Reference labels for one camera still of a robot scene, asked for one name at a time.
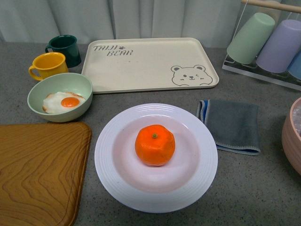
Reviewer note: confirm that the dark green mug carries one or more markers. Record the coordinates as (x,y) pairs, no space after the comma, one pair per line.
(67,45)

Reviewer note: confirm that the green plastic cup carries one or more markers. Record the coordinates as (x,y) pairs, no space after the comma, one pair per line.
(250,39)

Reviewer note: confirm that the wooden cutting board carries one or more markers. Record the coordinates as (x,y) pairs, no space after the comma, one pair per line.
(42,169)

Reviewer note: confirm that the white ridged plate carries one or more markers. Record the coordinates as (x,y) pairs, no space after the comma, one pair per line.
(173,186)

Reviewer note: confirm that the blue plastic cup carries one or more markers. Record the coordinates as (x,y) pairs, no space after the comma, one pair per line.
(295,66)

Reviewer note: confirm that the clear fake ice cubes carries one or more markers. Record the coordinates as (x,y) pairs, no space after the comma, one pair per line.
(296,117)

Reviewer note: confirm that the light green bowl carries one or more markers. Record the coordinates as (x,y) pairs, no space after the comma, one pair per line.
(64,82)

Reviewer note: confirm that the cream bear serving tray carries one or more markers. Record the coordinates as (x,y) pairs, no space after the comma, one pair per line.
(130,65)

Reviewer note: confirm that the purple plastic cup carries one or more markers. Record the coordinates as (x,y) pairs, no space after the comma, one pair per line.
(281,47)

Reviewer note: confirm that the yellow mug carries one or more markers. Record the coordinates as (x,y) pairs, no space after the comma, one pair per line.
(48,64)

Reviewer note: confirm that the fake fried egg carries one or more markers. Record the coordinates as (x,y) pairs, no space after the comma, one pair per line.
(61,102)

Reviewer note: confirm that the grey curtain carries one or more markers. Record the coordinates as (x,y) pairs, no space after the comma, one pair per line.
(212,22)

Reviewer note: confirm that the grey blue folded cloth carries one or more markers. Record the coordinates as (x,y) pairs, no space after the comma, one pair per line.
(233,125)

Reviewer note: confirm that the orange mandarin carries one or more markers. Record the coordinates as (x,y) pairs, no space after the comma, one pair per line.
(155,145)

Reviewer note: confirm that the pink bowl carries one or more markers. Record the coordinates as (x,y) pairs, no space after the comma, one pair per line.
(291,140)

